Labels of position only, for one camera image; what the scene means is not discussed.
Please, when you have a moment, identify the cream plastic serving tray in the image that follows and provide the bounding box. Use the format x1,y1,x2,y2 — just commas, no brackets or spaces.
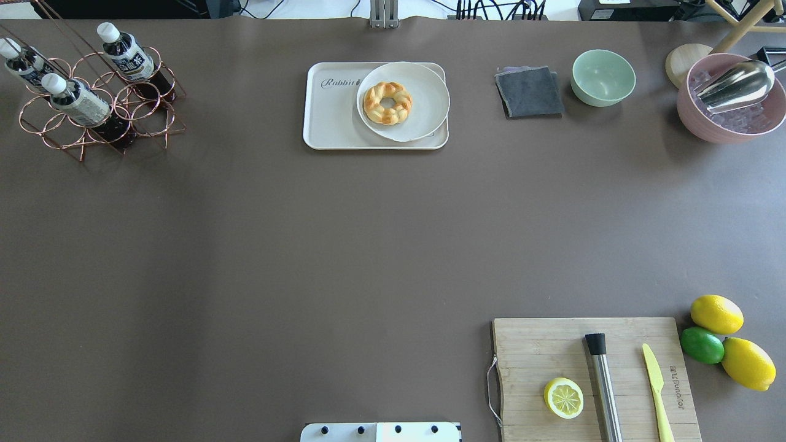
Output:
303,61,449,149

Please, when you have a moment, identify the pink ice bowl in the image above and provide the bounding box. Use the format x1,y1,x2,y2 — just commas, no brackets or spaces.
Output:
677,53,785,144

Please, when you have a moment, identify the grey folded cloth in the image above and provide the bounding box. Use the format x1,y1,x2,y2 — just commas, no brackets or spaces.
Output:
494,66,564,118

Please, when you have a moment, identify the half lemon slice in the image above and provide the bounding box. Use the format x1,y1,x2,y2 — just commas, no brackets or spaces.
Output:
543,377,584,419

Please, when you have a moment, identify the yellow lemon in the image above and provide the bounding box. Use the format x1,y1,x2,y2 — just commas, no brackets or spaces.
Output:
721,338,777,392
690,294,744,335

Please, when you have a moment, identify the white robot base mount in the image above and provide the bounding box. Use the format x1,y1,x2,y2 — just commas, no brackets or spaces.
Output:
300,421,462,441

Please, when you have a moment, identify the yellow plastic knife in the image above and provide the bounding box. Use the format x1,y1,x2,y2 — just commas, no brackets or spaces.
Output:
641,343,675,441

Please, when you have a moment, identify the green bowl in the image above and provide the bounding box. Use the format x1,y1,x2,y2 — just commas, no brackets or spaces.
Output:
570,48,636,107

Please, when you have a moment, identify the bamboo cutting board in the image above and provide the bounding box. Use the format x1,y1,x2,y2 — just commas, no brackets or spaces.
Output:
493,318,702,441

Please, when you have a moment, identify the tea bottle white cap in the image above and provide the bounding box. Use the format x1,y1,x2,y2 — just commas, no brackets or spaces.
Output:
96,22,177,103

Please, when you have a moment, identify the white round plate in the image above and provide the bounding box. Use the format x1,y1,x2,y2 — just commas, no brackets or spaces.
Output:
357,61,450,142

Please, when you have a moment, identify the copper wire bottle rack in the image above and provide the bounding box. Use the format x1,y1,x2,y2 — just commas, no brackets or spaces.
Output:
2,1,186,162

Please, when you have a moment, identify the tea bottle in rack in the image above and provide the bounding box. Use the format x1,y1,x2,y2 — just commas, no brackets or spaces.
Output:
41,73,137,151
1,37,55,95

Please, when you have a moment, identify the round wooden coaster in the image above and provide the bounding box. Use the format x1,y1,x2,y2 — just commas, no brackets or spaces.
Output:
664,43,712,88

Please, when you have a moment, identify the metal ice scoop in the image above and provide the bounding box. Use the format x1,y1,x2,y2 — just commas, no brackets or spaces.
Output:
697,60,776,114

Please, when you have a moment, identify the green lime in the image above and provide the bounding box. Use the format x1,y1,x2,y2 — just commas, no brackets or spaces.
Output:
680,327,725,365

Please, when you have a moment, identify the braided ring bread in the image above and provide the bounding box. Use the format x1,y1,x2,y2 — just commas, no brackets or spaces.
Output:
362,82,413,126

